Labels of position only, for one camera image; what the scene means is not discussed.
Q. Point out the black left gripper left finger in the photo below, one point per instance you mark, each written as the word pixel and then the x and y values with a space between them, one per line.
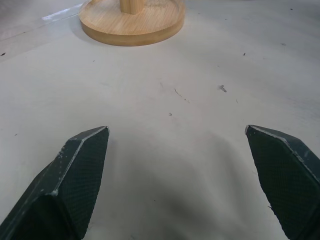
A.
pixel 67 180

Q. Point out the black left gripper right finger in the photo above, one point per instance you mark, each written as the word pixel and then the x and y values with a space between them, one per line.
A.
pixel 287 180

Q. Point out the round wooden stand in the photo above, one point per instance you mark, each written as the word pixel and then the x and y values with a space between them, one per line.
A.
pixel 132 23

